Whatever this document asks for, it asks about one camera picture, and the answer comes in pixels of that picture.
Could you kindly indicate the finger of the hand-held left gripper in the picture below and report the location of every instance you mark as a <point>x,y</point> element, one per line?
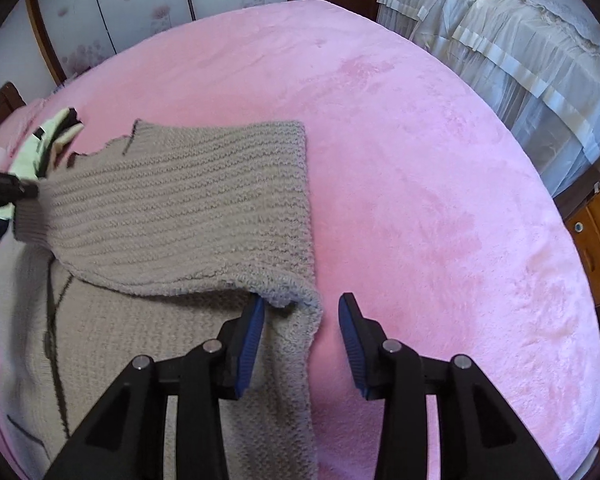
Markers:
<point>10,187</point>

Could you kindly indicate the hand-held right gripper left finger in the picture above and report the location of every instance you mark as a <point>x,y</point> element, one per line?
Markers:
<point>251,342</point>

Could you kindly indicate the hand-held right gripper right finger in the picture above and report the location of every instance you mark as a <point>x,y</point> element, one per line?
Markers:
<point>352,342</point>

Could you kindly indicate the beige knit sweater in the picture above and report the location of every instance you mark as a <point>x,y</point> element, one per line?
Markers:
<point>180,200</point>

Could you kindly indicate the pink pillow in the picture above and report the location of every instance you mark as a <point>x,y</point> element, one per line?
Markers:
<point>22,127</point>

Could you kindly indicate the light green garment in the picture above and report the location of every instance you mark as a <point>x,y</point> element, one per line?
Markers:
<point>55,127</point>

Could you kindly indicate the dark wooden headboard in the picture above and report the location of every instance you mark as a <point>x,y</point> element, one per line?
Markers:
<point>5,105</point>

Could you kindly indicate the pink plush blanket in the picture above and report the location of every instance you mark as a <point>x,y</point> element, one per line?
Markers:
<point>405,160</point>

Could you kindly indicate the floral sliding door wardrobe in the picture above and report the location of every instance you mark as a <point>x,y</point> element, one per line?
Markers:
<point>130,0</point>

